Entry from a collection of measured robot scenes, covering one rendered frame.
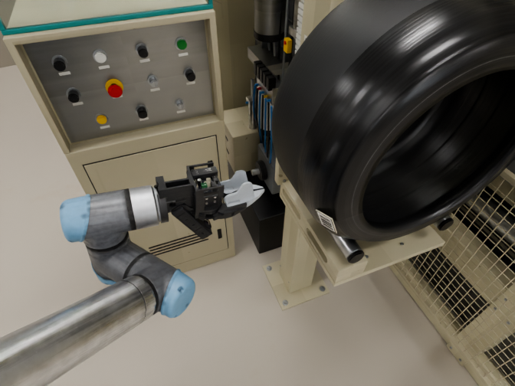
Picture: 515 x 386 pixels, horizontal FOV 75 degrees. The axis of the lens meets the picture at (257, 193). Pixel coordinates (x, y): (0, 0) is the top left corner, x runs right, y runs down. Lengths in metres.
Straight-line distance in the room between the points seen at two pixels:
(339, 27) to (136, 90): 0.74
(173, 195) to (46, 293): 1.56
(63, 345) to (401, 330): 1.58
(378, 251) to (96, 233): 0.73
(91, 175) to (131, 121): 0.24
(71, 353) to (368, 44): 0.60
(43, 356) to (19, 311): 1.64
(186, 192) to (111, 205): 0.12
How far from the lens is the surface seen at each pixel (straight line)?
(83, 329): 0.51
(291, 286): 1.75
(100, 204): 0.61
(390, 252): 1.04
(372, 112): 0.56
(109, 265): 0.67
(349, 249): 0.86
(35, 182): 2.75
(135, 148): 1.27
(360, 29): 0.64
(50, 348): 0.49
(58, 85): 1.20
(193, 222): 0.66
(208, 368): 1.69
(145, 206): 0.60
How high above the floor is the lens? 1.61
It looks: 46 degrees down
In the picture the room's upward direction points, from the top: straight up
